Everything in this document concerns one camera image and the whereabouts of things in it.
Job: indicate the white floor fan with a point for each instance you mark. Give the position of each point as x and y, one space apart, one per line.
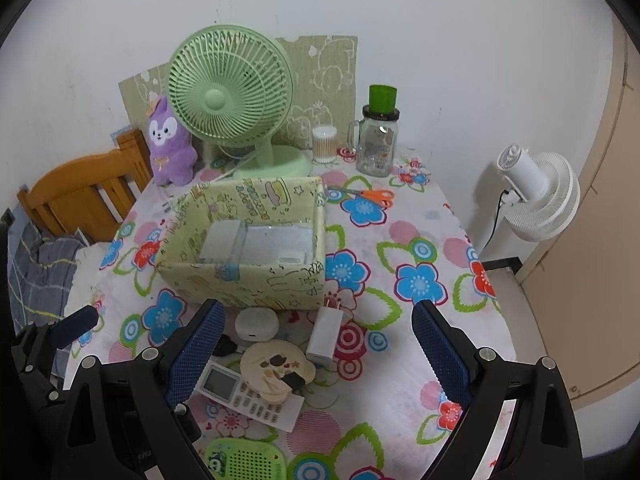
545 195

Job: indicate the white power adapter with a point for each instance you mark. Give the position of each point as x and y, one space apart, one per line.
322 335

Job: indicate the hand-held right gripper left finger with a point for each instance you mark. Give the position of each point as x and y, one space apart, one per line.
197 355

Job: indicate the black flat floor base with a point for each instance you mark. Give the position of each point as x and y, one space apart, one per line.
500 263

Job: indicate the beige door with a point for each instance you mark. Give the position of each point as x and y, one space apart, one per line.
600 260

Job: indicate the white round device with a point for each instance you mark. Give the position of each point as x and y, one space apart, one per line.
255 325

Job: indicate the beige printed cardboard panel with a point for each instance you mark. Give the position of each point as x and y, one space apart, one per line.
325 75

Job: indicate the cream round cartoon mirror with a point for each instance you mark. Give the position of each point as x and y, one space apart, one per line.
267 365

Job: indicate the yellow printed fabric storage box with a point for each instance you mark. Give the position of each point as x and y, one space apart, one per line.
280 282

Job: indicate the white bed cloth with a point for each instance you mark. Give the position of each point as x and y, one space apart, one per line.
92 270

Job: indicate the glass jar with green lid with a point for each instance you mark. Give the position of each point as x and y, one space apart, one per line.
375 147

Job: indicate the grey plaid blanket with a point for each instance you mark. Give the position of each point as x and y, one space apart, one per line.
35 280

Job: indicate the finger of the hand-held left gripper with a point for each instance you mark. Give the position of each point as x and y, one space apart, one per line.
75 322

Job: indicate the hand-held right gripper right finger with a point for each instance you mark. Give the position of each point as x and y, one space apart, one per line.
440 355

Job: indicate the green perforated plastic case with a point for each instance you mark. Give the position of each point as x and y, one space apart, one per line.
250 462

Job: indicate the white remote control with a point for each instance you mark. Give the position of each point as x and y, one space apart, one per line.
247 400

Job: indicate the green desk fan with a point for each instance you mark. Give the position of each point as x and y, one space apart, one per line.
215 97

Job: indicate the wooden bed headboard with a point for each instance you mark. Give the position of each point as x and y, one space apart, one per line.
65 180

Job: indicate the cotton swab container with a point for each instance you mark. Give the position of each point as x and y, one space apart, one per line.
324 147

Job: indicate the purple plush toy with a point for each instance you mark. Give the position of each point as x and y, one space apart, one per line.
167 152

